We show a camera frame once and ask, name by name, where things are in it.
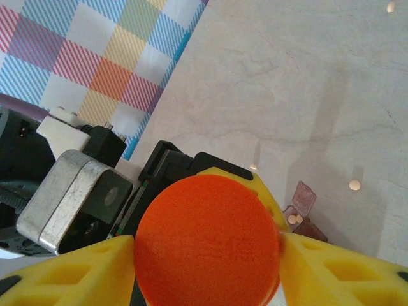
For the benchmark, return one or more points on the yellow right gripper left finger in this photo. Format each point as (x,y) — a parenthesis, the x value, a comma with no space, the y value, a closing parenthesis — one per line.
(63,280)

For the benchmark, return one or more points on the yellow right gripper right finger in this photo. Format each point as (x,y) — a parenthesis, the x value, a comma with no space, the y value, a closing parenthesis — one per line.
(344,277)

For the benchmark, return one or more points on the brown Fri pill box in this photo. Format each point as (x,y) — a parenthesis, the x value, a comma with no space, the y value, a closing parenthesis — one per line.
(314,231)

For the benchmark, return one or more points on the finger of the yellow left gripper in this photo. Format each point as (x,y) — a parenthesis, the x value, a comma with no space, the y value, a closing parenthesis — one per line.
(267,197)

